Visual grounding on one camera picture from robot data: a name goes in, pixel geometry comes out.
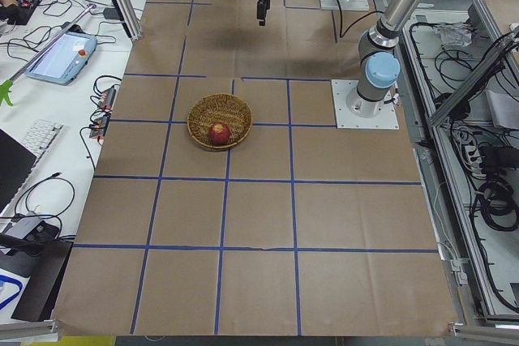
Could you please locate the woven wicker basket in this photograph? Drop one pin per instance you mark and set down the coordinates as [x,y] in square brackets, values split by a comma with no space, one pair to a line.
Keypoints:
[220,107]

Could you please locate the red apple in basket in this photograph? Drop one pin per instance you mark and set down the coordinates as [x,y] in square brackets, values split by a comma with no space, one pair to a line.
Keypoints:
[219,133]

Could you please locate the black power adapter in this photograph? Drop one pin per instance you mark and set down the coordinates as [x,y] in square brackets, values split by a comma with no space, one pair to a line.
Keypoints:
[111,13]

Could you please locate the teach pendant upper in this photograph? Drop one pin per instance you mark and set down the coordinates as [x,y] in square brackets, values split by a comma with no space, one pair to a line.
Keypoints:
[65,59]

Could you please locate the white keyboard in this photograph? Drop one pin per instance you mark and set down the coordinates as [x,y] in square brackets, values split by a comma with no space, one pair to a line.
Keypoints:
[38,139]

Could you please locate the metal grabber stick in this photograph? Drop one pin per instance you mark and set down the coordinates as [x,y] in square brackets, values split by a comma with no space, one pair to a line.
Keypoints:
[7,84]

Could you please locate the black laptop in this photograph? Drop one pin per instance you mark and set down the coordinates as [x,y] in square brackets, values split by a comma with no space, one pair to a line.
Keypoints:
[16,165]

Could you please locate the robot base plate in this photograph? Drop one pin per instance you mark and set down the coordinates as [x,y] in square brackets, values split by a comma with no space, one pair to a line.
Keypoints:
[353,112]

